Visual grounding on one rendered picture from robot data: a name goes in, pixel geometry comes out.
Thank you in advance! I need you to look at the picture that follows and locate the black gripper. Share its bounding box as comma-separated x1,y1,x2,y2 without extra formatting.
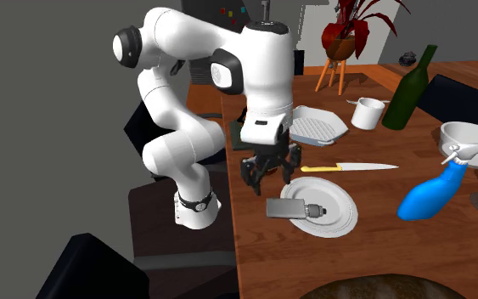
239,138,304,196

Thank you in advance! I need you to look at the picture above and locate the grey metal flask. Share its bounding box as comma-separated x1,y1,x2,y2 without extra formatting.
265,197,328,220

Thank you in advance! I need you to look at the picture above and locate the dark green flat object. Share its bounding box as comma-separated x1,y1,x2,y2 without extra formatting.
228,119,257,152

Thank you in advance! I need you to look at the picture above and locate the white ridged grill pan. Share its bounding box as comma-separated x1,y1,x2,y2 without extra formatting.
289,104,350,148

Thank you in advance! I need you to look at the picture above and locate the white round plate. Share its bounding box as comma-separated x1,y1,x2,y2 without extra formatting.
279,176,359,240

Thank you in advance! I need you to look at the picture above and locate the white mug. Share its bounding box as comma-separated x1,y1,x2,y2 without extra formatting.
350,97,386,131

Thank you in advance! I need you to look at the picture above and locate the dark robot stand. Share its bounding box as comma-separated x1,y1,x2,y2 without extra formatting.
128,172,239,299

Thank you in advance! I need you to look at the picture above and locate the wooden dining table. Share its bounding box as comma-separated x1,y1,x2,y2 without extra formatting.
221,59,478,299

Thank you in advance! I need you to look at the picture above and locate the red potted plant on stand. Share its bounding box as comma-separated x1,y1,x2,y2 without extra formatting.
314,0,412,97

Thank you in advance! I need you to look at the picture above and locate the dark green wine bottle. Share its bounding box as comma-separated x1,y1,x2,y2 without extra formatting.
380,43,439,132

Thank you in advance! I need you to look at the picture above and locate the blue spray bottle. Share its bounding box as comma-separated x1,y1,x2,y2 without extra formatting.
396,143,478,223

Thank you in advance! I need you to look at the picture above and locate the dark fridge with magnets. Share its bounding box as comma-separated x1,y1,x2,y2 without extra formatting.
179,0,253,35

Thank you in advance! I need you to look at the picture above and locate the small dark round object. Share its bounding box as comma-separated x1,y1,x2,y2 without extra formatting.
398,51,418,68

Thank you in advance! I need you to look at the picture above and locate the yellow handled knife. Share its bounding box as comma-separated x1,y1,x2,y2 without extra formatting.
300,161,400,173

